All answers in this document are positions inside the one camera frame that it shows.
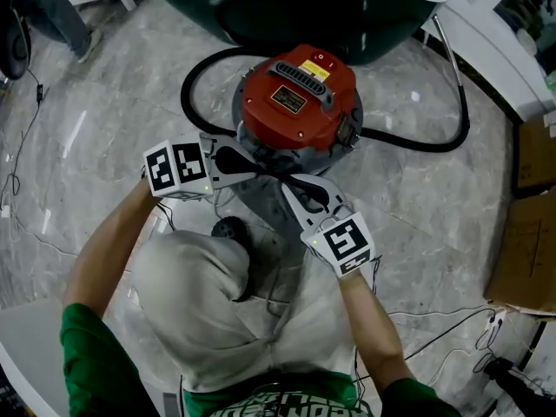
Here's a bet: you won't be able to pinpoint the person's left forearm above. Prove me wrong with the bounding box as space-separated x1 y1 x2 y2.
63 175 165 321

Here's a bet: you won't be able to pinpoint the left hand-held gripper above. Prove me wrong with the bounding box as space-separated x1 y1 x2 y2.
142 131 270 202

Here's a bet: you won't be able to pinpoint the person's beige trousers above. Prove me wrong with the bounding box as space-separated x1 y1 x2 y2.
129 229 362 394

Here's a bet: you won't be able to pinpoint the person's right forearm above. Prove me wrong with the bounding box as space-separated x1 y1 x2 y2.
336 269 417 394

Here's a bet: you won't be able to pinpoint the dark glass window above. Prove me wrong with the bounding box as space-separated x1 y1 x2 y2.
493 0 556 60

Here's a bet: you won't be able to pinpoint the large cardboard box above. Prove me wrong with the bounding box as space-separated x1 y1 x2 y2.
483 188 556 317

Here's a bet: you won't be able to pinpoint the green bathtub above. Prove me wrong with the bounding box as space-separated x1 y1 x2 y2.
134 0 440 67

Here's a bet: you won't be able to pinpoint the person's left black shoe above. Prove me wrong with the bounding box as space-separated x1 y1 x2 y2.
209 215 252 256

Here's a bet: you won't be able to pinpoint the white bathtub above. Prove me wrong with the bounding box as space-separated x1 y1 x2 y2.
0 297 69 417

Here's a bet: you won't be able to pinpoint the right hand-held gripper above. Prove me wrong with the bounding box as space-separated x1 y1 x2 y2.
281 175 376 280

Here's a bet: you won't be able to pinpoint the person's green shirt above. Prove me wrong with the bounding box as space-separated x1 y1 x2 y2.
59 302 465 417

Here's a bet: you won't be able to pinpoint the red vacuum cleaner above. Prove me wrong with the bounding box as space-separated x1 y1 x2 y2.
230 43 365 177

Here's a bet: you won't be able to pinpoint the white power strip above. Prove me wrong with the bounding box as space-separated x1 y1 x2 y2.
483 309 510 334

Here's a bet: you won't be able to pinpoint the black vacuum hose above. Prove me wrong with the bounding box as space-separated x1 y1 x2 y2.
179 14 472 156

